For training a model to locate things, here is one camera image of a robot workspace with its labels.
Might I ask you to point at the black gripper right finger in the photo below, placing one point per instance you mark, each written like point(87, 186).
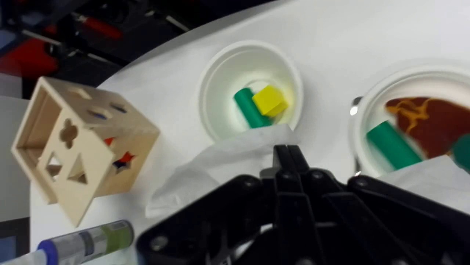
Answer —
point(371, 226)

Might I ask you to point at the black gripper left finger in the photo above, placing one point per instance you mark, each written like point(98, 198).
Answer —
point(214, 222)

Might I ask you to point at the green toy cylinder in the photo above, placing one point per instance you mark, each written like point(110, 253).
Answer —
point(394, 145)
point(247, 111)

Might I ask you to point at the green toy piece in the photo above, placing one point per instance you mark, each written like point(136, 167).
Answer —
point(463, 154)

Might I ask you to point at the brown toy food piece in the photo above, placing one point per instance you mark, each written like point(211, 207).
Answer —
point(435, 126)

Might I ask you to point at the blue bottle with white cap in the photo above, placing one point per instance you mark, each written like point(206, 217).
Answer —
point(88, 241)

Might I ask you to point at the yellow toy block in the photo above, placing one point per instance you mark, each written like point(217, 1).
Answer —
point(269, 101)

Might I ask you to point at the wooden shape sorter box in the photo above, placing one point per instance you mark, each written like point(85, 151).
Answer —
point(97, 148)

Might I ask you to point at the white paper bowl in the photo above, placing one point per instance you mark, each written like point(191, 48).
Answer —
point(225, 74)

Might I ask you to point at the white paper plate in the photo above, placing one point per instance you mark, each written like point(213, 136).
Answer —
point(416, 83)

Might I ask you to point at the black mounting plate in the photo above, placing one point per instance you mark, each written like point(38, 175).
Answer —
point(161, 35)

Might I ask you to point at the orange black clamp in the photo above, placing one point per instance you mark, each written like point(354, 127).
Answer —
point(100, 27)
point(29, 57)

